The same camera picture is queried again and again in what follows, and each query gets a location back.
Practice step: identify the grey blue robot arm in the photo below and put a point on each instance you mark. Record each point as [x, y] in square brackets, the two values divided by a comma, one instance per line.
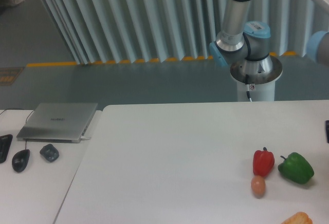
[244, 46]

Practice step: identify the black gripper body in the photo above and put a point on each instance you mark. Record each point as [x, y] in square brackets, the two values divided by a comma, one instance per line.
[327, 130]

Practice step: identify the dark grey small controller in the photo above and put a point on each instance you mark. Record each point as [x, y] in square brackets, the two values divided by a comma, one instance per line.
[50, 153]

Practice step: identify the red bell pepper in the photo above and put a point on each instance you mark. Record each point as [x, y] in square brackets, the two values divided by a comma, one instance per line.
[263, 162]

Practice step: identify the brown egg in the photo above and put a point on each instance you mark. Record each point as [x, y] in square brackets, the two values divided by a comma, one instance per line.
[258, 186]

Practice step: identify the orange bread piece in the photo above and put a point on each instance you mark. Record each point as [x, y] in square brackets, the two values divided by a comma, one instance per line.
[298, 218]

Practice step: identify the corrugated white partition screen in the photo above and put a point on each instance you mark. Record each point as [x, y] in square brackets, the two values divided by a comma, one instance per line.
[132, 30]

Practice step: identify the silver closed laptop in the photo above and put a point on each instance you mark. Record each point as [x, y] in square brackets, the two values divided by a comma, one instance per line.
[59, 122]

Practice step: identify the black computer mouse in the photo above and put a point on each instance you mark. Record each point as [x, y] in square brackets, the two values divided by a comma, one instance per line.
[20, 160]

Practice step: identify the green bell pepper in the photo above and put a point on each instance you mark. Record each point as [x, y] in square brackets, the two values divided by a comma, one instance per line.
[296, 168]

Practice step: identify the black keyboard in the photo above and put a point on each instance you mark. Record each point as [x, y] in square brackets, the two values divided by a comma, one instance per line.
[5, 143]

